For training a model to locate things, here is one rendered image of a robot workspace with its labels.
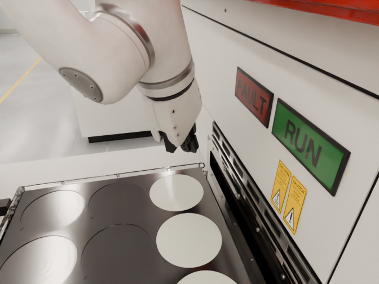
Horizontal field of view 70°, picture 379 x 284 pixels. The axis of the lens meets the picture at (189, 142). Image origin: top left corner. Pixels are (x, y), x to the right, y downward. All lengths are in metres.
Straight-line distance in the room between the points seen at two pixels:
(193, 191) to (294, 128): 0.27
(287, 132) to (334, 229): 0.11
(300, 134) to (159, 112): 0.18
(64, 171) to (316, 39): 0.64
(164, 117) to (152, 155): 0.39
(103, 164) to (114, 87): 0.50
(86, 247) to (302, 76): 0.37
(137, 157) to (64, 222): 0.32
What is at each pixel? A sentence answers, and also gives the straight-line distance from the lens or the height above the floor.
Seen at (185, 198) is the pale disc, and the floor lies 0.90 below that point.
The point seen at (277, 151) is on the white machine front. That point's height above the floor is 1.06.
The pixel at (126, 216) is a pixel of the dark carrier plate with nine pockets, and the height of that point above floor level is 0.90.
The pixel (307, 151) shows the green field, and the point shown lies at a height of 1.10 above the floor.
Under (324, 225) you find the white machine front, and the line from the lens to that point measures 0.30.
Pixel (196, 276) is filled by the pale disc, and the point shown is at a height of 0.90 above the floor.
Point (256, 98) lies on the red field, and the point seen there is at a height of 1.10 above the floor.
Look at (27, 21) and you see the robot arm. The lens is 0.27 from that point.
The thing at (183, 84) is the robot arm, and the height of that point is 1.13.
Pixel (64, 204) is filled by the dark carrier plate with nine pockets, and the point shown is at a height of 0.90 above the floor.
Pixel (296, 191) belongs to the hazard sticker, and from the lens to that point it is 0.33.
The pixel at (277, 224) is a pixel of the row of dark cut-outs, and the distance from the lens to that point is 0.38.
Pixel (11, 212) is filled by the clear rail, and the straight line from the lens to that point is 0.56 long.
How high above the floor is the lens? 1.25
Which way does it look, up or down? 32 degrees down
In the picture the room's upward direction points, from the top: straight up
